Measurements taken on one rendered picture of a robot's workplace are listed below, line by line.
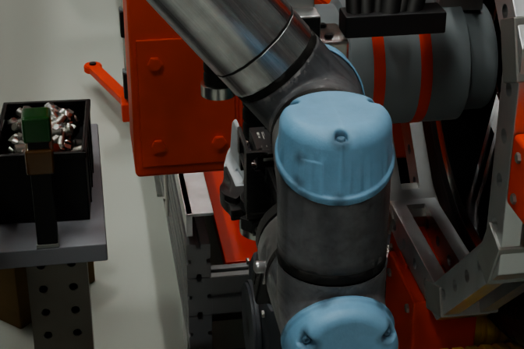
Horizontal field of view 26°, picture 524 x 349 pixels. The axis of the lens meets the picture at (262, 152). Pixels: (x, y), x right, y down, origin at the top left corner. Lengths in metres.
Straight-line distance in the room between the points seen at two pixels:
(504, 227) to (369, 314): 0.33
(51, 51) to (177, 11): 2.89
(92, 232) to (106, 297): 0.68
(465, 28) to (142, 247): 1.47
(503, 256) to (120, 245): 1.59
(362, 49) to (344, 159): 0.47
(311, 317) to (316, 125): 0.13
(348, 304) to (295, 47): 0.19
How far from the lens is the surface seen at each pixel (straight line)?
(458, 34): 1.20
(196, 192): 1.94
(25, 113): 1.60
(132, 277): 2.44
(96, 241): 1.69
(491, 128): 1.37
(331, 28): 1.04
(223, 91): 1.39
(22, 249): 1.69
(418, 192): 1.45
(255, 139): 0.94
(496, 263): 1.08
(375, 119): 0.72
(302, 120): 0.72
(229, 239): 2.03
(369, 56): 1.17
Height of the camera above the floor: 1.30
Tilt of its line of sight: 26 degrees down
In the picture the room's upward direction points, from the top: straight up
